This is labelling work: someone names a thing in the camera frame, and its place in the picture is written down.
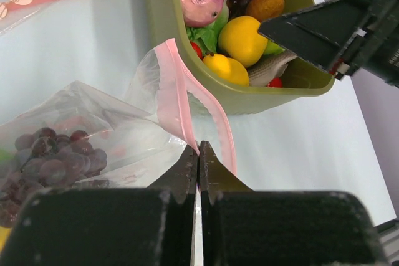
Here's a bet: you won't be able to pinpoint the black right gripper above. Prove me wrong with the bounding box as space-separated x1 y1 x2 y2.
258 0 398 87

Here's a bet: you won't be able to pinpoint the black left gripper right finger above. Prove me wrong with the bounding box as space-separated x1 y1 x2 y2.
199 141 388 265

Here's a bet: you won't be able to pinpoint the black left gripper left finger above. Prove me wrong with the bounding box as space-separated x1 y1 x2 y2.
1 147 198 265

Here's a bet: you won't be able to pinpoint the clear zip top bag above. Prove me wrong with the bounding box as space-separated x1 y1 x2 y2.
0 37 238 229

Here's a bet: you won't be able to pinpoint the dark purple toy grapes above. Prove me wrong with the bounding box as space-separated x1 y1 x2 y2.
1 127 108 228

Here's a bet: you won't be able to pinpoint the yellow toy lemon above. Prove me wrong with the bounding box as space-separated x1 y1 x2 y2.
0 227 11 250

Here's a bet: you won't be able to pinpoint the green toy apple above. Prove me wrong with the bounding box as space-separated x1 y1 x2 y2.
264 40 285 55

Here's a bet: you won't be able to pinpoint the grey toy fish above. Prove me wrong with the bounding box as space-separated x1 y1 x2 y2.
247 50 297 87

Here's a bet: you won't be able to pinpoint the brown toy kiwi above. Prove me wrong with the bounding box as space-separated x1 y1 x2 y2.
245 0 285 22

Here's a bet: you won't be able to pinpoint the yellow toy apple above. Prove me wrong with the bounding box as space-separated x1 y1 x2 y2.
218 16 268 68

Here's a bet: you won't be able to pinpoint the yellow toy banana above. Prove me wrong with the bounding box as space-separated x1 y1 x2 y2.
203 54 249 87

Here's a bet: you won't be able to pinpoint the green toy broccoli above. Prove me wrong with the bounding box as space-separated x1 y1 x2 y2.
186 0 229 55

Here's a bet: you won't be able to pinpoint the red toy tomato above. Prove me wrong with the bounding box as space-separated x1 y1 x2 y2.
190 41 203 60

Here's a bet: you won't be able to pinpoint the olive green plastic bin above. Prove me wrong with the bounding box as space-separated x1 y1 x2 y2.
145 0 334 115

